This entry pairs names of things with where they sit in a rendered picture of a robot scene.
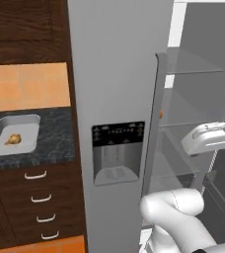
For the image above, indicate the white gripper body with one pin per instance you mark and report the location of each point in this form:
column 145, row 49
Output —
column 206, row 140

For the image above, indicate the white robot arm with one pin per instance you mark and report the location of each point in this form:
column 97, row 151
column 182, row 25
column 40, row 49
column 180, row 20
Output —
column 173, row 214

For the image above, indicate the grey tupperware container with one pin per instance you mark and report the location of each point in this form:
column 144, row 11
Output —
column 24, row 130

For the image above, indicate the brown chicken drumstick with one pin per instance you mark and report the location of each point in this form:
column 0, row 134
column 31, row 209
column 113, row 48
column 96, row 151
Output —
column 14, row 139

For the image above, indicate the glass fridge shelf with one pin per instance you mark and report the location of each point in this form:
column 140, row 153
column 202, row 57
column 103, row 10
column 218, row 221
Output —
column 180, row 112
column 170, row 161
column 190, row 62

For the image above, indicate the grey open fridge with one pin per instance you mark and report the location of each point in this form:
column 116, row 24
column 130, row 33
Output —
column 206, row 33

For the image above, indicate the grey fridge door with dispenser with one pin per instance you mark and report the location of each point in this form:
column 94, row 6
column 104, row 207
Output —
column 114, row 82

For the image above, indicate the dark wood drawer front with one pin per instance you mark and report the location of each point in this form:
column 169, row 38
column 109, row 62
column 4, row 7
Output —
column 61, row 174
column 65, row 197
column 68, row 215
column 70, row 232

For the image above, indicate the dark wood wall cupboard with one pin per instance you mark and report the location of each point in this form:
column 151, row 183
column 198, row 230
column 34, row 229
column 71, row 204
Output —
column 22, row 26

